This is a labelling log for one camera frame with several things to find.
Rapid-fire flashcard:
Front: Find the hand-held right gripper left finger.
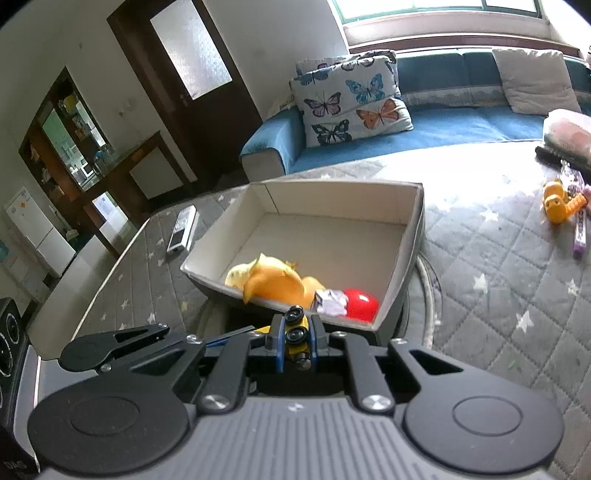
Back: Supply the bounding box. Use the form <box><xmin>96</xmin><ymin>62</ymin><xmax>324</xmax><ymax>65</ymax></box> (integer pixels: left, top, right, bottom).
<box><xmin>130</xmin><ymin>315</ymin><xmax>284</xmax><ymax>415</ymax></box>

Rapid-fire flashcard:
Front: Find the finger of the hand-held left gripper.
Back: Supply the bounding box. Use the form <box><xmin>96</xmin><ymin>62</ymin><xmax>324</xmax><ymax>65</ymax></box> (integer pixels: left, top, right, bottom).
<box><xmin>59</xmin><ymin>323</ymin><xmax>256</xmax><ymax>372</ymax></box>

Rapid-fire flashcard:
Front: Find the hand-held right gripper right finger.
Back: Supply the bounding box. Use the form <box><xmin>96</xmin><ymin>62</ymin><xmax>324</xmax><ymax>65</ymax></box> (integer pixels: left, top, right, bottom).
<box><xmin>309</xmin><ymin>315</ymin><xmax>465</xmax><ymax>414</ymax></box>

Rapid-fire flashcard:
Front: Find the yellow toy truck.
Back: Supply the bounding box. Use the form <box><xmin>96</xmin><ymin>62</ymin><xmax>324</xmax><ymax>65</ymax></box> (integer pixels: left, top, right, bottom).
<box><xmin>256</xmin><ymin>305</ymin><xmax>311</xmax><ymax>371</ymax></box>

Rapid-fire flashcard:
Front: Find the small pink toy car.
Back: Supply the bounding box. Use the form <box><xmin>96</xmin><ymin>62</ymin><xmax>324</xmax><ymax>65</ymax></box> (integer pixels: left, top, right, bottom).
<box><xmin>313</xmin><ymin>288</ymin><xmax>348</xmax><ymax>317</ymax></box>

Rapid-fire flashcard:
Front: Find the red plastic ball toy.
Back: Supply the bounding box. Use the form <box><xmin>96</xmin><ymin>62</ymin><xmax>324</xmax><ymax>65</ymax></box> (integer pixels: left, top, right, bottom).
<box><xmin>342</xmin><ymin>288</ymin><xmax>380</xmax><ymax>322</ymax></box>

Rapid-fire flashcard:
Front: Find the orange rubber duck toy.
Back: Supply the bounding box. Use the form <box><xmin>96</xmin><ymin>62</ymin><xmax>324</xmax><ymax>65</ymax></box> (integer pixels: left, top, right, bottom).
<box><xmin>241</xmin><ymin>253</ymin><xmax>305</xmax><ymax>308</ymax></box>

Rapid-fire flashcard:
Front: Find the yellow chick plush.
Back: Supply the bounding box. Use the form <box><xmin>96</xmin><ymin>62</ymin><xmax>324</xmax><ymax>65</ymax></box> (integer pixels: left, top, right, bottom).
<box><xmin>225</xmin><ymin>262</ymin><xmax>259</xmax><ymax>289</ymax></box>

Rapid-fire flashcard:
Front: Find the grey cardboard box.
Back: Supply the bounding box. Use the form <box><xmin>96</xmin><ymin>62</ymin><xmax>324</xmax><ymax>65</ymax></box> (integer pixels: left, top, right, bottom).
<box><xmin>180</xmin><ymin>181</ymin><xmax>426</xmax><ymax>344</ymax></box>

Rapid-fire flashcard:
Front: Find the white fridge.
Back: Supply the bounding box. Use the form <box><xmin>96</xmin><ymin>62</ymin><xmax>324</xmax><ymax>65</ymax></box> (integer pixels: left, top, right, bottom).
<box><xmin>4</xmin><ymin>186</ymin><xmax>77</xmax><ymax>278</ymax></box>

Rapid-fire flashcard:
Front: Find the white remote control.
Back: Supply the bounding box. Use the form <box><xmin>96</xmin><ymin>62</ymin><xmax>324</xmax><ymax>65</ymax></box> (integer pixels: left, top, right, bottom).
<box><xmin>166</xmin><ymin>206</ymin><xmax>199</xmax><ymax>256</ymax></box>

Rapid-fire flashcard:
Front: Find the dark wooden sideboard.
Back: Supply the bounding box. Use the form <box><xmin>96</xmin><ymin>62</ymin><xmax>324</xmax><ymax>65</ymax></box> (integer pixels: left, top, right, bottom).
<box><xmin>83</xmin><ymin>130</ymin><xmax>195</xmax><ymax>259</ymax></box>

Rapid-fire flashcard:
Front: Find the wooden display cabinet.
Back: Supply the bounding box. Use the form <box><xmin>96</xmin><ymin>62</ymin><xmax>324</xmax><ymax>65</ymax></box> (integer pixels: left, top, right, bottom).
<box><xmin>18</xmin><ymin>67</ymin><xmax>116</xmax><ymax>204</ymax></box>

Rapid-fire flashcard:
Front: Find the dark wooden door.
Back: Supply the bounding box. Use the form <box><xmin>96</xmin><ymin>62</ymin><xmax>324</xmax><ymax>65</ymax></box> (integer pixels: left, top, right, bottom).
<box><xmin>107</xmin><ymin>0</ymin><xmax>264</xmax><ymax>153</ymax></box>

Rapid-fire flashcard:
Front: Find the large butterfly print pillow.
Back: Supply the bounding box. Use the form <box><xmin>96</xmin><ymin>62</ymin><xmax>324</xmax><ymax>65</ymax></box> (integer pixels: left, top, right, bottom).
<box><xmin>290</xmin><ymin>54</ymin><xmax>414</xmax><ymax>148</ymax></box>

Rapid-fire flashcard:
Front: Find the blue sofa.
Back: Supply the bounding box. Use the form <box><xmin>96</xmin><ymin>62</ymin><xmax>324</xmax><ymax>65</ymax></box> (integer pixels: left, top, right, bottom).
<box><xmin>240</xmin><ymin>48</ymin><xmax>591</xmax><ymax>183</ymax></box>

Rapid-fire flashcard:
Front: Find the small orange duck toy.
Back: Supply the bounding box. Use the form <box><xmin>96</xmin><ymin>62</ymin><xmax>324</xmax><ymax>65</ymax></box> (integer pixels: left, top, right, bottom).
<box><xmin>542</xmin><ymin>180</ymin><xmax>570</xmax><ymax>224</ymax></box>

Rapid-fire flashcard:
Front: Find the translucent purple toy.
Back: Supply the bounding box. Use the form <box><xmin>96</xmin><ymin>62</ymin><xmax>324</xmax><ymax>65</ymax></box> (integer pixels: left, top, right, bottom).
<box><xmin>560</xmin><ymin>161</ymin><xmax>591</xmax><ymax>198</ymax></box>

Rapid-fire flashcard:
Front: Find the pink white plastic bag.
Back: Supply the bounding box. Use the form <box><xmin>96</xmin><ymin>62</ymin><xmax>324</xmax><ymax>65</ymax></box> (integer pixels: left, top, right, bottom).
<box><xmin>542</xmin><ymin>108</ymin><xmax>591</xmax><ymax>160</ymax></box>

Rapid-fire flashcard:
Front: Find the white pillow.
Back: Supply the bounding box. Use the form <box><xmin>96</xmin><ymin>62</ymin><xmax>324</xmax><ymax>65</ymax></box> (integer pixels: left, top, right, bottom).
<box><xmin>492</xmin><ymin>47</ymin><xmax>583</xmax><ymax>116</ymax></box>

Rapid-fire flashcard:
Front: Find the window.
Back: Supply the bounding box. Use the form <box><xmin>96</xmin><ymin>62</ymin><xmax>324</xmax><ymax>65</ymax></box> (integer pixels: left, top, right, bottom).
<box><xmin>330</xmin><ymin>0</ymin><xmax>555</xmax><ymax>24</ymax></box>

